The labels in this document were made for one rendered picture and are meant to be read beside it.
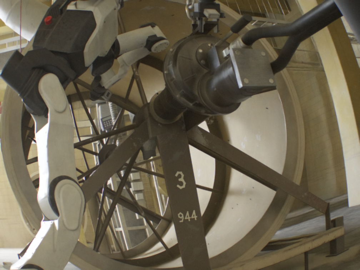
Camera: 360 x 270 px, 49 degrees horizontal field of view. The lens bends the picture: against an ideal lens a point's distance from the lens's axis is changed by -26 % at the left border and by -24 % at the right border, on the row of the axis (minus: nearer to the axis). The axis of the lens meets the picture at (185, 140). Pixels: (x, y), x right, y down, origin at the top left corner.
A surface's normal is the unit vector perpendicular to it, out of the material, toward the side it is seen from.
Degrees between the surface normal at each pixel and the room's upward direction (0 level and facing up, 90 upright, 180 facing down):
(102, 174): 90
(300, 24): 116
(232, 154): 90
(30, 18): 107
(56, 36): 76
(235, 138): 91
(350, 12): 129
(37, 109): 143
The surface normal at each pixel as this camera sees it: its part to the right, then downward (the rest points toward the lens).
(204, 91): 0.33, -0.21
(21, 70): 0.46, 0.09
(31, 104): -0.32, 0.79
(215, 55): -0.93, 0.11
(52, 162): 0.63, -0.23
